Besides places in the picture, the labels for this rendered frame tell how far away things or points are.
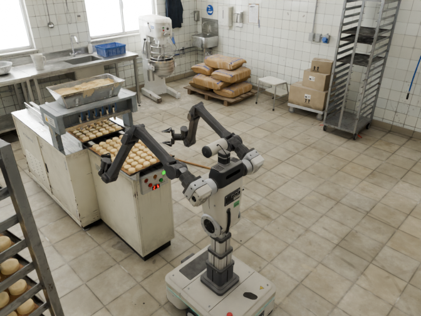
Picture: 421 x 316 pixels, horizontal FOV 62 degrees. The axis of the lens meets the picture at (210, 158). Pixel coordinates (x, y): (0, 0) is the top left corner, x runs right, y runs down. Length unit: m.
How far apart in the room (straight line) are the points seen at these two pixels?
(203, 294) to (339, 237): 1.51
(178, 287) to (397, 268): 1.82
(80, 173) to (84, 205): 0.32
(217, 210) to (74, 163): 1.50
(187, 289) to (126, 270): 0.72
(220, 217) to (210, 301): 0.65
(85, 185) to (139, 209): 0.70
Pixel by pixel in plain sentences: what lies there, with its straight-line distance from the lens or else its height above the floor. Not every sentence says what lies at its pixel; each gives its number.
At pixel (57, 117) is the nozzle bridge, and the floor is 1.17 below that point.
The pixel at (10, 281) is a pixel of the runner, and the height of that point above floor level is 1.41.
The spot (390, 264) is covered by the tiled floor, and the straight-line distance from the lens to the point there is 3.41.
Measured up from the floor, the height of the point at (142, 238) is 0.28.
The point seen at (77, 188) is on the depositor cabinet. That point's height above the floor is 0.50.
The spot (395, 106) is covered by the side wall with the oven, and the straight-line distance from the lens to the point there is 5.76.
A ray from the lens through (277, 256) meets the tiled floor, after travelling 3.17.
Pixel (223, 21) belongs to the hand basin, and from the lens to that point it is 7.09.
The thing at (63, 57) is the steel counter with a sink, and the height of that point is 0.88.
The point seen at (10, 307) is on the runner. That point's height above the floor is 1.32.
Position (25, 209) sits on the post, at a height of 1.62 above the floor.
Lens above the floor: 2.21
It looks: 29 degrees down
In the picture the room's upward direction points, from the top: straight up
